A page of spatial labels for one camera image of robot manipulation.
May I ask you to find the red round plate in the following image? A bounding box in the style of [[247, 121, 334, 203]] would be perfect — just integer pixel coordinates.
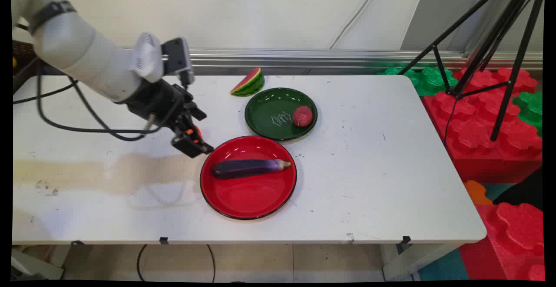
[[200, 135, 298, 221]]

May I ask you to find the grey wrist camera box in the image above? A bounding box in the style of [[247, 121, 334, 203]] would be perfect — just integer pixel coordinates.
[[161, 37, 195, 89]]

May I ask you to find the black camera cable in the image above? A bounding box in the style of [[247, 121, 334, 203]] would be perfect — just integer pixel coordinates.
[[13, 61, 185, 142]]

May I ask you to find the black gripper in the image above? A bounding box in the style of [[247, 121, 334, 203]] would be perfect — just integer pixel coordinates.
[[115, 78, 215, 158]]

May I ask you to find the red toy lychee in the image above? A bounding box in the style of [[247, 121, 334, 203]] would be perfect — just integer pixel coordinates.
[[292, 106, 313, 128]]

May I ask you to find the black tripod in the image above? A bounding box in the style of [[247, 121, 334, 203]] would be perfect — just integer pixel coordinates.
[[397, 0, 546, 142]]

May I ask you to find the toy watermelon slice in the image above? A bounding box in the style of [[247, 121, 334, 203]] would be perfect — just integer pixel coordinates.
[[230, 67, 265, 97]]

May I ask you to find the teal floor mat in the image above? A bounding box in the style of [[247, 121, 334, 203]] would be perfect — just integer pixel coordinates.
[[418, 248, 470, 281]]

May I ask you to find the purple toy eggplant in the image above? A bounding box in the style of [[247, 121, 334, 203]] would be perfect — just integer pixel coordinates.
[[212, 159, 292, 180]]

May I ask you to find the large red foam block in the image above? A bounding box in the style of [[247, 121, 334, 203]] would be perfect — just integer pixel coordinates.
[[422, 67, 543, 184]]

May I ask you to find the orange foam block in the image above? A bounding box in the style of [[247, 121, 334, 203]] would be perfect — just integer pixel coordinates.
[[463, 180, 494, 206]]

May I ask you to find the silver metal wall rail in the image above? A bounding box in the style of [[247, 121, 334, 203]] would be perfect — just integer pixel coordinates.
[[124, 47, 543, 71]]

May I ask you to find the dark green round plate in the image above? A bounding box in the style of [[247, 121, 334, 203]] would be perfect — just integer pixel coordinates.
[[244, 87, 318, 142]]

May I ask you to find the black velcro arm strap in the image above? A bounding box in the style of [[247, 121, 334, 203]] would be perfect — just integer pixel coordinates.
[[28, 0, 77, 34]]

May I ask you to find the green foam block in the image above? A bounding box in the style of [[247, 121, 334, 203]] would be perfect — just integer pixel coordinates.
[[377, 66, 459, 97], [512, 91, 543, 138]]

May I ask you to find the black floor cable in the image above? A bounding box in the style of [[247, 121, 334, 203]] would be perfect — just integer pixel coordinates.
[[136, 244, 217, 283]]

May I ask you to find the white table leg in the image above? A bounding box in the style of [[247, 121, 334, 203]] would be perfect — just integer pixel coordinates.
[[381, 243, 462, 281]]

